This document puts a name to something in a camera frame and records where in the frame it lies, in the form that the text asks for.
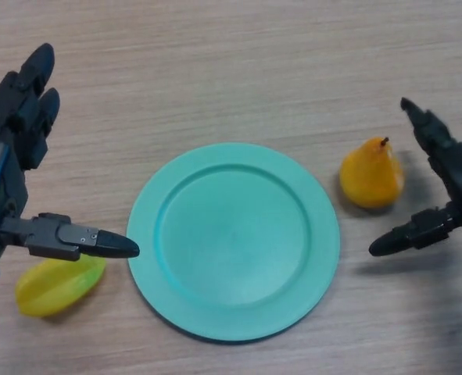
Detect yellow pear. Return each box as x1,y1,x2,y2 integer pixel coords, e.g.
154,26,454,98
338,136,406,209

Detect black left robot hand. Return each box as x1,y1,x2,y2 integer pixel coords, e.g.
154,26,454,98
0,42,141,263

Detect yellow starfruit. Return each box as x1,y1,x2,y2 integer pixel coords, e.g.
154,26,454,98
15,255,107,318

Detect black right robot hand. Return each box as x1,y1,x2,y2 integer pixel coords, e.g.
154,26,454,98
368,96,462,258

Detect green round plate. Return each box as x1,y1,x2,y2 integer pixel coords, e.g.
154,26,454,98
126,142,341,345

